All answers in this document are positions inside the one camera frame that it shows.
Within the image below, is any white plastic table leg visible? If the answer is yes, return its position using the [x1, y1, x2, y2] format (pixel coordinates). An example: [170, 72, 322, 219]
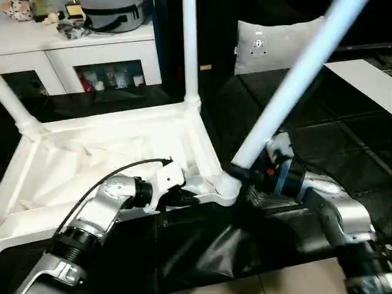
[182, 0, 202, 112]
[232, 0, 369, 170]
[0, 77, 45, 138]

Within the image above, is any white plastic table top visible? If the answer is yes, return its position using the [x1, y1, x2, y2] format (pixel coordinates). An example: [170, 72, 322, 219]
[0, 101, 243, 252]

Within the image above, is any black work mat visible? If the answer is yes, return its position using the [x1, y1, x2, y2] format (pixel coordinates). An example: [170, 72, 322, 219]
[0, 61, 392, 294]

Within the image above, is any grey cushion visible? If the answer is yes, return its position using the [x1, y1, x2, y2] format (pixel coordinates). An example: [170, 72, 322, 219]
[235, 17, 325, 75]

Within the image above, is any white board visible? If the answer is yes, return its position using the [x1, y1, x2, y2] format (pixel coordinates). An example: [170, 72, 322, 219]
[325, 59, 392, 116]

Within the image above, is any black cabinet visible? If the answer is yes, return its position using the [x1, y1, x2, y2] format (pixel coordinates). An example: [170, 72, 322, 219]
[153, 0, 334, 89]

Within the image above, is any white cabinet with glass doors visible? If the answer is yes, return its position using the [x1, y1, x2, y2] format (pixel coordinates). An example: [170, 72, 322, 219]
[0, 21, 163, 96]

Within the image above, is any dark gear on cabinet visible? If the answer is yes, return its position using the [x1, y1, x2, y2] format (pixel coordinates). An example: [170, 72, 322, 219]
[58, 0, 154, 39]

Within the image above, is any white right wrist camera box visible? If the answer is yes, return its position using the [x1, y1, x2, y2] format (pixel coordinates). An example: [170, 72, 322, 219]
[266, 132, 295, 161]

